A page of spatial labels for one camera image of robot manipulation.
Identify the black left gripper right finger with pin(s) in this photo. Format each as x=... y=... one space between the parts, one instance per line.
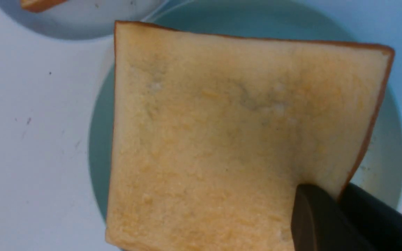
x=377 y=222

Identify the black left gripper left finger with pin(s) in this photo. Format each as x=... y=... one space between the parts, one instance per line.
x=318 y=224

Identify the toast slice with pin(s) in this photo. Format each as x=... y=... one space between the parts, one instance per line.
x=213 y=133
x=38 y=6

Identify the light blue bread plate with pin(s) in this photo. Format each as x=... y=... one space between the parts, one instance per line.
x=81 y=19

